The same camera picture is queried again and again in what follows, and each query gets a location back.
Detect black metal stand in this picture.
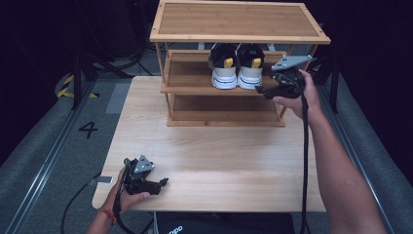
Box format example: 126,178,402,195
70,48,132,111
310,53,343,114

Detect metal floor rail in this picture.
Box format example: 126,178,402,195
317,83,395,234
4,81,95,234

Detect grey tape strip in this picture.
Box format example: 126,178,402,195
89,175,113,186

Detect person's black clothing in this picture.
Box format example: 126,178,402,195
155,212,297,234

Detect yellow and black striped tape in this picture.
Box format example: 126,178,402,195
56,73,100,99

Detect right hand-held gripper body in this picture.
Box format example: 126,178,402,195
271,54,313,99

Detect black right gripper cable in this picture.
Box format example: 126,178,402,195
299,93,312,234

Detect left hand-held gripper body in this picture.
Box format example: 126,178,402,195
123,154,156,196

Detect thin black cable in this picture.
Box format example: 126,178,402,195
59,171,102,234

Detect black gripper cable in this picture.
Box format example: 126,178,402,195
299,93,312,234
112,161,139,234

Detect person's right hand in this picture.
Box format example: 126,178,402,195
272,69,323,121

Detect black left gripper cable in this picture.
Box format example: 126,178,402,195
112,161,139,234

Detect wooden three-tier shoe rack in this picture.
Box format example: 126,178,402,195
149,0,332,129

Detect person's left hand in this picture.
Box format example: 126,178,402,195
109,168,151,215

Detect red string bracelet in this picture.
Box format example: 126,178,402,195
97,207,118,225

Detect white table leg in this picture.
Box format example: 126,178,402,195
151,212,160,234

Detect black and beige child's sneaker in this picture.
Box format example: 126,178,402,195
207,42,240,91
236,42,266,92

